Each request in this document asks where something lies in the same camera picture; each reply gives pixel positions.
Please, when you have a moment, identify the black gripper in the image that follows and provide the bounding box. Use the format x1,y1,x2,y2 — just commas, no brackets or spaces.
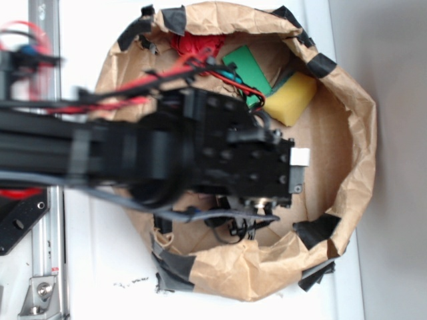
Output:
187,89,310,207

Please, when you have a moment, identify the brown paper bag bin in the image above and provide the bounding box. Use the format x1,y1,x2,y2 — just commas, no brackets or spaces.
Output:
95,1,377,301

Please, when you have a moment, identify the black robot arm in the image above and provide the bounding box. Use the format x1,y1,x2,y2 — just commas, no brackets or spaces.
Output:
1,88,310,209

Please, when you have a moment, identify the metal corner bracket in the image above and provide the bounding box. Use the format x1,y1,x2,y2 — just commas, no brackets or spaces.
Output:
17,275,62,320

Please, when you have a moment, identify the green block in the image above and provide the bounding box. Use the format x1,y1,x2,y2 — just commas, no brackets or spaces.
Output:
222,45,272,95

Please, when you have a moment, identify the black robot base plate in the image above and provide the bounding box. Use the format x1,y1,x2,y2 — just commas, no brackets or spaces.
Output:
1,189,49,256

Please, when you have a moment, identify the aluminium extrusion rail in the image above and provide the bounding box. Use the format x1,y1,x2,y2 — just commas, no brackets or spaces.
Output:
28,1,71,319

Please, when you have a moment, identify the yellow sponge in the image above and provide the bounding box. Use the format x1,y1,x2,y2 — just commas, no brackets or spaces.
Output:
264,72,317,127

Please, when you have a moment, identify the red and black cable bundle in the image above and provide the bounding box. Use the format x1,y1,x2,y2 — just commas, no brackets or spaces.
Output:
0,20,268,116

